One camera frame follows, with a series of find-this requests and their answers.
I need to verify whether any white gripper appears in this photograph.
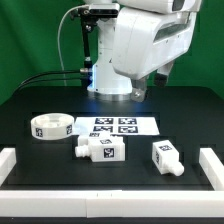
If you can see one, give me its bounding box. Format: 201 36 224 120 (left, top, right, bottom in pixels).
112 7 196 101

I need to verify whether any white round stool seat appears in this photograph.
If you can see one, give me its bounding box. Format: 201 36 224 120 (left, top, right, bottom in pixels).
31 113 74 140

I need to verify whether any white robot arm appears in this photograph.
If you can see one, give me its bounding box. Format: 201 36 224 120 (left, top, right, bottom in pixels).
84 0 202 102

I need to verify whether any white marker sheet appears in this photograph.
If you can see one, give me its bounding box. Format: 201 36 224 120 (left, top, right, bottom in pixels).
73 117 160 136

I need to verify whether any green backdrop curtain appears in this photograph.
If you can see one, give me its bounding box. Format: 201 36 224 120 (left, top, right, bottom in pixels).
0 0 224 104

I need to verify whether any black camera stand pole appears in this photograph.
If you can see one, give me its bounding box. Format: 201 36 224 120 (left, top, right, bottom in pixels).
81 16 96 88

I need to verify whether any black cable upper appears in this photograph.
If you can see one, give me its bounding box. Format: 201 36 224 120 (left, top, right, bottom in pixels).
16 68 92 91

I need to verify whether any black cable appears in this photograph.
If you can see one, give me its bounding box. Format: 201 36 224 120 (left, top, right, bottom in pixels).
16 68 92 91
16 77 92 93

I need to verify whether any black camera on stand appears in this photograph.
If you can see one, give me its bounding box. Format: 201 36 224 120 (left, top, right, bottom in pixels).
79 3 120 18

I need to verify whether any black cable lower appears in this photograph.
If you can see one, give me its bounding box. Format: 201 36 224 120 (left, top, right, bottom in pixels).
16 77 92 93

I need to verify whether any grey camera cable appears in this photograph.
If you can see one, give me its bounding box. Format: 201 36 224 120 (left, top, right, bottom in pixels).
56 4 90 87

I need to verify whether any white front barrier wall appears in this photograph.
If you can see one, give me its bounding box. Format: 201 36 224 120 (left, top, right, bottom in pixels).
0 190 224 218

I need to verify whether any white left barrier wall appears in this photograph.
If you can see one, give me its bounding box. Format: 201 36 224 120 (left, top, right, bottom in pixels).
0 148 16 186

